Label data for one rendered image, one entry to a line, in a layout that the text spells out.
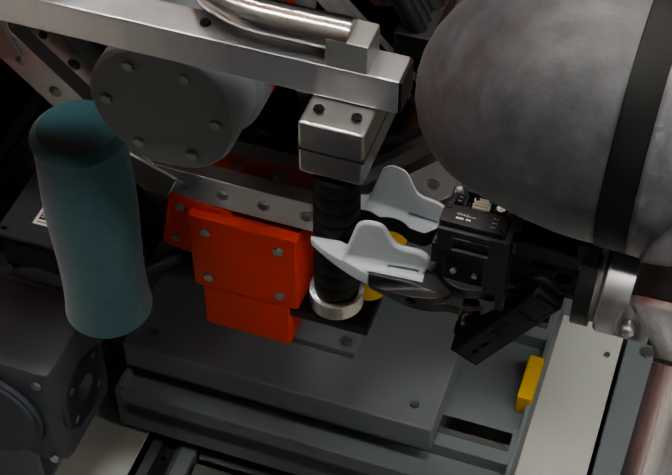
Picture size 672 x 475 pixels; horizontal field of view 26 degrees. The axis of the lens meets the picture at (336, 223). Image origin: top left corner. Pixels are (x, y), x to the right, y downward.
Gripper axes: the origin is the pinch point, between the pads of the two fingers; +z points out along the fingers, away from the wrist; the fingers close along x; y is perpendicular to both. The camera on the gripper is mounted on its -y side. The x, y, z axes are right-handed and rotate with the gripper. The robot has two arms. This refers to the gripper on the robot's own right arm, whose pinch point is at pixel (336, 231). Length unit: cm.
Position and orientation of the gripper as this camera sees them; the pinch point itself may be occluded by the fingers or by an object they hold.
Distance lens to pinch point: 110.9
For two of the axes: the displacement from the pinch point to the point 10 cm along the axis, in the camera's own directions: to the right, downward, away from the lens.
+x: -3.3, 7.0, -6.4
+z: -9.4, -2.4, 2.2
